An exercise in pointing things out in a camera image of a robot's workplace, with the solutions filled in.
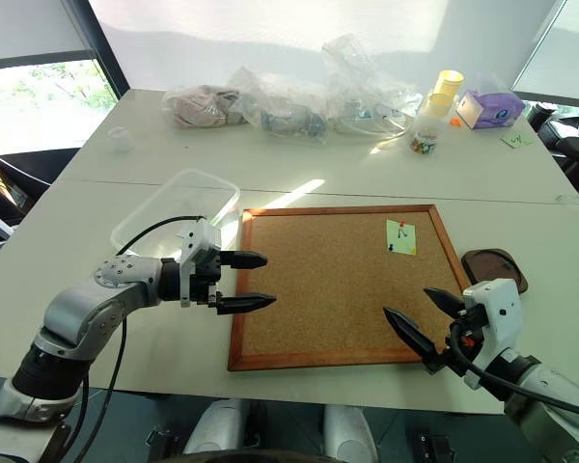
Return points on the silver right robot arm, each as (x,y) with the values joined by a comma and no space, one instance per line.
(555,390)

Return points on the clear jar with colourful bits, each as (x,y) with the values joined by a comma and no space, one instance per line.
(424,137)

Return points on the black office chair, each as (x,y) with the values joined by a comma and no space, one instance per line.
(574,144)

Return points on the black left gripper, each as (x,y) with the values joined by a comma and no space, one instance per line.
(206,277)

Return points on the plastic bag with grey items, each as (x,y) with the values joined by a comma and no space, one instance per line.
(289,120)

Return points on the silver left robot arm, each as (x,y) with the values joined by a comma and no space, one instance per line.
(77,308)

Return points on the green paper note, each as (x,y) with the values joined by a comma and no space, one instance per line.
(517,141)

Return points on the large clear plastic bag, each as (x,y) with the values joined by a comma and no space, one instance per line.
(362,91)

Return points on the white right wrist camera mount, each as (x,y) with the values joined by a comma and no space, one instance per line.
(499,313)

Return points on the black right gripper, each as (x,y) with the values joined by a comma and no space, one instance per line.
(451,359)

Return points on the small orange object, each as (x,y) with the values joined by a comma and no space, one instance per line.
(456,122)

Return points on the plastic bag with pink items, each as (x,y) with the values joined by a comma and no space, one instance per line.
(198,106)

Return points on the silver rounded robot leg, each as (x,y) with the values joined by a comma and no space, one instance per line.
(350,434)
(217,427)

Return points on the tall yellow paper cup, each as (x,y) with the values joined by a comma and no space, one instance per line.
(448,83)

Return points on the clear plastic container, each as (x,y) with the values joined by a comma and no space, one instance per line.
(173,212)

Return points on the small clear plastic cup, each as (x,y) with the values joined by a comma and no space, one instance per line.
(119,140)

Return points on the pale yellow paper note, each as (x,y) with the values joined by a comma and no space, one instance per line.
(401,238)

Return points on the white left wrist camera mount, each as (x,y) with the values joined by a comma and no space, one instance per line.
(203,237)

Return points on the purple tissue box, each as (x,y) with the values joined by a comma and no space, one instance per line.
(492,110)

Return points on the black window frame post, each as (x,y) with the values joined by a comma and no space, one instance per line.
(107,48)

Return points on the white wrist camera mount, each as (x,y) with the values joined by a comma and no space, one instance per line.
(203,237)
(499,313)

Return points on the wood framed cork board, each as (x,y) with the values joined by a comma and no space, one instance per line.
(328,289)

